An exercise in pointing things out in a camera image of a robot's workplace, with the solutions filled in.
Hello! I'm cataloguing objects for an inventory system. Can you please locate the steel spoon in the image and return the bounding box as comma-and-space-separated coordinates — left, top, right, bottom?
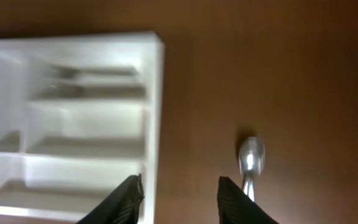
238, 136, 265, 202

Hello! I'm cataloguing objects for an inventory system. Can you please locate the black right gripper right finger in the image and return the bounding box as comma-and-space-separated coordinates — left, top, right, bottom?
217, 176, 278, 224

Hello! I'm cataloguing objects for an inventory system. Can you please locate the steel fork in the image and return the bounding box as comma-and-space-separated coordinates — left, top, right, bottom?
39, 85, 145, 98
46, 67, 139, 79

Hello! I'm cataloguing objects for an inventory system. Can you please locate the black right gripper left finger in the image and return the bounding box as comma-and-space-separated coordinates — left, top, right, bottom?
77, 174, 144, 224

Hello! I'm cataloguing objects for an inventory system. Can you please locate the white cutlery tray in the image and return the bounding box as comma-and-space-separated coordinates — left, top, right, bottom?
0, 32, 164, 223

